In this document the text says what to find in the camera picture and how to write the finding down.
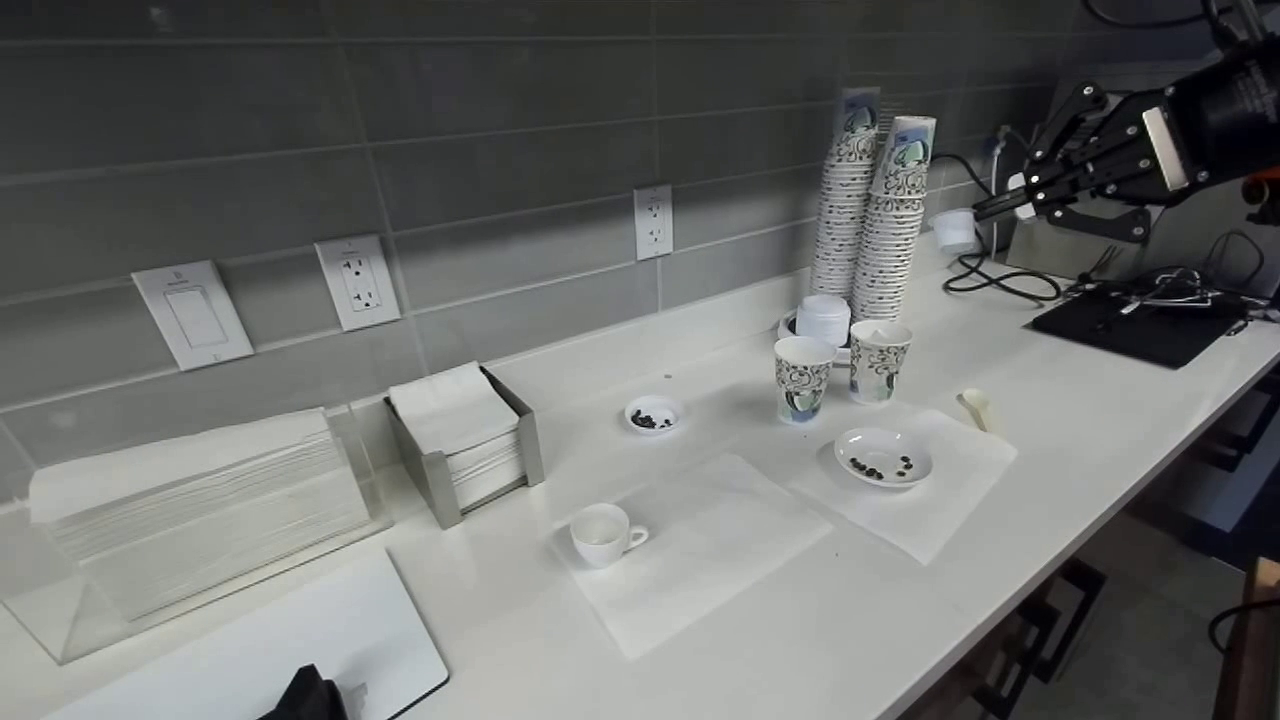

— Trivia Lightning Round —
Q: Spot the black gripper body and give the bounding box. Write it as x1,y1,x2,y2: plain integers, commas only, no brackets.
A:
1140,54,1255,191

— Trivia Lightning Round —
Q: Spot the dark robot base cart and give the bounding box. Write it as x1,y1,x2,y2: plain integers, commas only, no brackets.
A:
1132,386,1280,573

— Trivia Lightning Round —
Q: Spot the small white mug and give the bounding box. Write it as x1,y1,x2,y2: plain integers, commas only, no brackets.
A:
568,501,652,573

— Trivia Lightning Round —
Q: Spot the black rectangular pad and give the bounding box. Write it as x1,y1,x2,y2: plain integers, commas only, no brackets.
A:
1022,271,1262,374

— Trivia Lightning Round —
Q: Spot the tall patterned paper cup stack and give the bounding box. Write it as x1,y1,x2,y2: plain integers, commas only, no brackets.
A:
850,111,939,324
804,88,889,303

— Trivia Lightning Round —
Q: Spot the cream plastic spoon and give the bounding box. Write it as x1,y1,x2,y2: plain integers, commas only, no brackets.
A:
953,386,998,436

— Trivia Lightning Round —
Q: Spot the white lid stack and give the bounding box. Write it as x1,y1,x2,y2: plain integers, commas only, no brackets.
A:
791,294,856,351

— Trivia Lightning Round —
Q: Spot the white paper napkin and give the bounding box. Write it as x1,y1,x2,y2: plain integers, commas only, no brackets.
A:
785,400,1020,567
543,451,835,670

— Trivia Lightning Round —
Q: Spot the small white saucer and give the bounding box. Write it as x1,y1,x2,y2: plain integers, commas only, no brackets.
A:
620,387,687,445

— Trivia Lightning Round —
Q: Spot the metal napkin dispenser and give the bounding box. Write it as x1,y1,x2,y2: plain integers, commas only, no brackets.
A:
379,362,548,534

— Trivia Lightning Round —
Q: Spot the white napkin stack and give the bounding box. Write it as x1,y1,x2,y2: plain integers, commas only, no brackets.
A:
389,362,525,518

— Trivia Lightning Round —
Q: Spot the white flat board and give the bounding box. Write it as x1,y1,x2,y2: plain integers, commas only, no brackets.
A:
37,545,455,720

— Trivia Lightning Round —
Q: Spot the black cloth object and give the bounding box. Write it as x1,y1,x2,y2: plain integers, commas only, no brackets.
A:
256,659,350,720

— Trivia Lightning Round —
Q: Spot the clear acrylic box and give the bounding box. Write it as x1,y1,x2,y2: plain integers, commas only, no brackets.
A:
0,404,390,670

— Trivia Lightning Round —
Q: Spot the white cable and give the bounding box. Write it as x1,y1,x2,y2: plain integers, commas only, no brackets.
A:
1114,264,1250,324

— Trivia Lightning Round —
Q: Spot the black cable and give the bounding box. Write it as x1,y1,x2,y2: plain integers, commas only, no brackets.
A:
939,248,1072,309

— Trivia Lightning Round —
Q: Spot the black metal stand frame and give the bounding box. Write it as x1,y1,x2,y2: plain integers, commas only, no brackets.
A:
917,556,1110,720

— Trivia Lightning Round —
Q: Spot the white duplex wall outlet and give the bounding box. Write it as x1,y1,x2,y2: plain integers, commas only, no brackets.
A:
313,234,405,332
628,184,680,264

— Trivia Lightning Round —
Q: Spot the white wall switch plate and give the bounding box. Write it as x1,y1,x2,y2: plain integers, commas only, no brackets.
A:
129,258,256,374

